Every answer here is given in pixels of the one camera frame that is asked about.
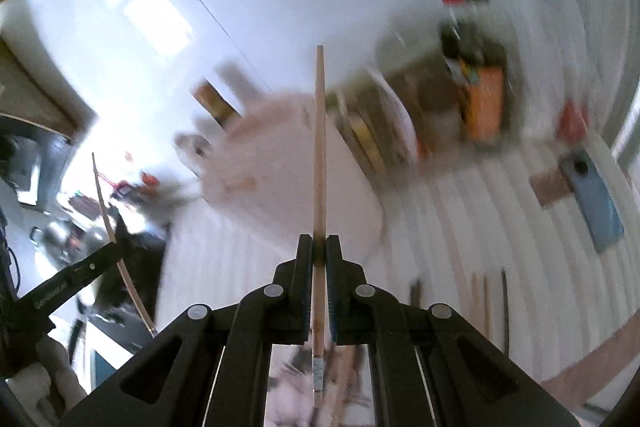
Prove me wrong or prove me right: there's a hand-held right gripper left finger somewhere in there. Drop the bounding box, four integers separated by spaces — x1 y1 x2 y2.
57 234 315 427

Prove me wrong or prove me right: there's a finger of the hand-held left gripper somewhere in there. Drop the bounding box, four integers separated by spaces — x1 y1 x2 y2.
14 243 123 314

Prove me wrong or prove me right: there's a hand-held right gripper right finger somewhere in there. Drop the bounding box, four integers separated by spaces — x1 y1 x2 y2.
325 234 581 427

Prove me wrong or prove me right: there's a light wooden chopstick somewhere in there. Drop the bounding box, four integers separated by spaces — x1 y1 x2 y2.
311 46 328 409
91 152 158 338

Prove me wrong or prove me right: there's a white utensil holder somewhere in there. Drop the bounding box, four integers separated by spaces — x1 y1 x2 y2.
172 92 388 273

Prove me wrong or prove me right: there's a person's left hand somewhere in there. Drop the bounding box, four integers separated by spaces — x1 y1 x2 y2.
7 338 89 416

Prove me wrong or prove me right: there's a cluttered dark desk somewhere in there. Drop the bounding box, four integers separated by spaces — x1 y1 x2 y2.
0 114 121 269

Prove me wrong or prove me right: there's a dark blurred object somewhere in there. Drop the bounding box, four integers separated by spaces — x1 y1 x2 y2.
95 211 169 325

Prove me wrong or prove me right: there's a teal object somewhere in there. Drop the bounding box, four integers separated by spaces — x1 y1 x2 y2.
91 347 122 390

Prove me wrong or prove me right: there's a red background clutter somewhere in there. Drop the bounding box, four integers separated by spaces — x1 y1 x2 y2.
112 169 162 202

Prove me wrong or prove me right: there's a stack of upright packets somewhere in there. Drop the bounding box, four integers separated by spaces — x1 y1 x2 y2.
327 91 397 178

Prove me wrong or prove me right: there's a white plate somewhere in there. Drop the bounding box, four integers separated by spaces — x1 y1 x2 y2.
369 71 422 168

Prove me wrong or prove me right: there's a brown wooden utensil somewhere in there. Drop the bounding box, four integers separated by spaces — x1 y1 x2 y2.
192 79 242 128

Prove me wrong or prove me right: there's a grey blurred utensil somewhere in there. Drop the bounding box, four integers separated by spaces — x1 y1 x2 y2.
215 61 267 108

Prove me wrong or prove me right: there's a brown lid jar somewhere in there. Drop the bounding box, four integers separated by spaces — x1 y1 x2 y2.
414 71 467 154

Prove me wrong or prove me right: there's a brown card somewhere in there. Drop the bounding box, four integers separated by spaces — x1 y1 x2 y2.
530 169 576 210

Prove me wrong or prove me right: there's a black cap orange label bottle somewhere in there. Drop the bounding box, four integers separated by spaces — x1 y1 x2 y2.
452 0 513 150

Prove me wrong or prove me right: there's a grey storage rack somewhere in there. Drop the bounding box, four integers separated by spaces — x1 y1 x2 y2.
340 32 523 168

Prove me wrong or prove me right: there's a blue smartphone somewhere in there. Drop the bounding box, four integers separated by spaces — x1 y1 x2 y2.
557 147 626 253

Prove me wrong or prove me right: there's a red cap dark bottle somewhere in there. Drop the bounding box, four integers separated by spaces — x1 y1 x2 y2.
436 0 473 118

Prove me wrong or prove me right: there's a red packet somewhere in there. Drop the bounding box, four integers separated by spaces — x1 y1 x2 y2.
555 99 593 148

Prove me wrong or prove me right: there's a white plastic bag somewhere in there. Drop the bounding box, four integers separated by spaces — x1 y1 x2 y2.
525 0 612 148

